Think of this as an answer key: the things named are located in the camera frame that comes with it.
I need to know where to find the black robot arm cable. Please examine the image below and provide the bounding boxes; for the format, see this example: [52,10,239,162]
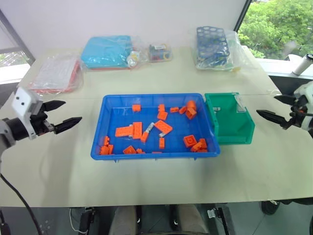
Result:
[0,172,41,235]

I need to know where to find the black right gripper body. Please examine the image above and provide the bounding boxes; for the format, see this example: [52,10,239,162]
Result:
[285,94,309,127]

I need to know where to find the black caster wheel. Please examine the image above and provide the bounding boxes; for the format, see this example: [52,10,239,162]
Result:
[261,200,282,216]

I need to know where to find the thin white cable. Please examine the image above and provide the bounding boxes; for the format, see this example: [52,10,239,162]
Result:
[69,207,85,234]

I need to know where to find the green plastic bin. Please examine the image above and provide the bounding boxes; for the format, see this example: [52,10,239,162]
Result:
[203,92,256,145]

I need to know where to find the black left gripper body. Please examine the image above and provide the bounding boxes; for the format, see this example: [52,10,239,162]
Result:
[28,101,55,137]

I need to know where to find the white cylinder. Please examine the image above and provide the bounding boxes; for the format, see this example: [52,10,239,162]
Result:
[291,54,313,75]

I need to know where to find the blue rack in plastic bag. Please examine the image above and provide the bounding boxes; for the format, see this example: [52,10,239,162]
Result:
[195,25,246,73]

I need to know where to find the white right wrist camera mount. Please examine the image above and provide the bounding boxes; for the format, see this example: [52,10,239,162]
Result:
[293,81,313,102]

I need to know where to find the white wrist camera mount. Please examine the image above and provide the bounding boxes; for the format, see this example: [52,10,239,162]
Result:
[293,81,313,102]
[11,86,44,141]

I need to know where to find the clear bin label card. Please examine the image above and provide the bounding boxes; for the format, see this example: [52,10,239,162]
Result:
[234,95,246,114]

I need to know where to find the grey robot legs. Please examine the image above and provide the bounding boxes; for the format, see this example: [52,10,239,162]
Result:
[109,204,210,235]

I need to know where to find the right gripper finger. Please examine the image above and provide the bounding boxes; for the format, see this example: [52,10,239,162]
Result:
[273,94,298,106]
[256,109,292,131]

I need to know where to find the colourful packaged item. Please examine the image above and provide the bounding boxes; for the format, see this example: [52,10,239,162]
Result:
[148,42,174,63]

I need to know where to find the teal item in plastic bag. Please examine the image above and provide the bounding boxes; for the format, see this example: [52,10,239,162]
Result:
[80,35,143,72]

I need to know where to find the blue plastic tray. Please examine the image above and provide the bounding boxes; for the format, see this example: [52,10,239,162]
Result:
[90,93,221,162]

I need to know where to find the grey window frame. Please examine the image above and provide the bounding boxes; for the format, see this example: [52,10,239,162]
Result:
[0,9,36,65]

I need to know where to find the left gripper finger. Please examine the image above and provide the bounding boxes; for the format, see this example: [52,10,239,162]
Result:
[42,100,67,113]
[52,117,83,135]

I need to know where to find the dark window frame post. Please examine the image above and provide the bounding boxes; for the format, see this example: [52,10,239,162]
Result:
[233,0,253,32]

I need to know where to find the flat orange block plate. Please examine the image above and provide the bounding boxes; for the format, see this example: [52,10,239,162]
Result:
[154,119,174,136]
[114,125,134,138]
[132,121,143,140]

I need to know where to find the square orange building block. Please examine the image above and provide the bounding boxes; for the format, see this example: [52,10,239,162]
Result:
[183,135,198,148]

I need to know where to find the plastic bag with red sheets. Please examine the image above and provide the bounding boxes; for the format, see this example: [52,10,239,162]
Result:
[27,54,84,94]

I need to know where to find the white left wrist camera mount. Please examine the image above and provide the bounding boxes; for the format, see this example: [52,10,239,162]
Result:
[11,86,44,141]

